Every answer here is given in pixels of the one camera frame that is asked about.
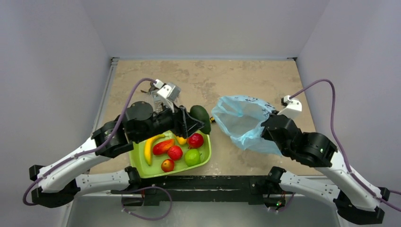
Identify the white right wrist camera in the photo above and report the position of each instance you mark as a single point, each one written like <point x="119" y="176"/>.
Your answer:
<point x="292" y="107"/>

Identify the yellow fake mango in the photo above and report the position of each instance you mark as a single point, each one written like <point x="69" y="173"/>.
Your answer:
<point x="180" y="140"/>

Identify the dark green fake avocado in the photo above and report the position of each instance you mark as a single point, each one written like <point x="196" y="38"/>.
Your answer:
<point x="199" y="112"/>

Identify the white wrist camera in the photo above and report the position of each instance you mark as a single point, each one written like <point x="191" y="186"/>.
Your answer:
<point x="292" y="107"/>
<point x="167" y="92"/>

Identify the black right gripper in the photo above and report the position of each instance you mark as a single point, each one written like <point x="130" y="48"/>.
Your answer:
<point x="271" y="127"/>

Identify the clear plastic screw box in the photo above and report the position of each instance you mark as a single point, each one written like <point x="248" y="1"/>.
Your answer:
<point x="157" y="103"/>

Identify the red fake apple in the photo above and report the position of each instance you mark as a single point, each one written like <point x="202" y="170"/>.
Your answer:
<point x="195" y="141"/>

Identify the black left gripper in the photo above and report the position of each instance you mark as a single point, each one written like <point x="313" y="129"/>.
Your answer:
<point x="185" y="124"/>

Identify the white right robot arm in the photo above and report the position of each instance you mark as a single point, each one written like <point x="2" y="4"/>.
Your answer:
<point x="354" y="198"/>

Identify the red orange fake fruit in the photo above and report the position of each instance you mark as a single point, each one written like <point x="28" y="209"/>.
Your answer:
<point x="163" y="147"/>

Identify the green fake apple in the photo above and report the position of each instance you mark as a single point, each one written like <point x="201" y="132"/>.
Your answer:
<point x="192" y="157"/>

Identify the blue printed plastic bag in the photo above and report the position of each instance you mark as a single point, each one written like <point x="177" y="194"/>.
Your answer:
<point x="240" y="118"/>

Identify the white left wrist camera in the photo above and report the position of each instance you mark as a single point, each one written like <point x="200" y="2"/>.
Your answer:
<point x="167" y="92"/>

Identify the lime green plastic tray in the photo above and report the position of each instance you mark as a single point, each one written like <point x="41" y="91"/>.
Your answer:
<point x="145" y="171"/>

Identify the red orange fake pear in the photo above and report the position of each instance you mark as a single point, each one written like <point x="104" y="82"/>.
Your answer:
<point x="168" y="165"/>

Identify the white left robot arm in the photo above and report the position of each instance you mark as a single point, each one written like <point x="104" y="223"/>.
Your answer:
<point x="58" y="184"/>

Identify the yellow fake banana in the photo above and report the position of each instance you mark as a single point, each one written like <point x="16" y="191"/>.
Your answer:
<point x="148" y="148"/>

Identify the black base bar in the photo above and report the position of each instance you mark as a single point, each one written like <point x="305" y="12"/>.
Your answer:
<point x="253" y="190"/>

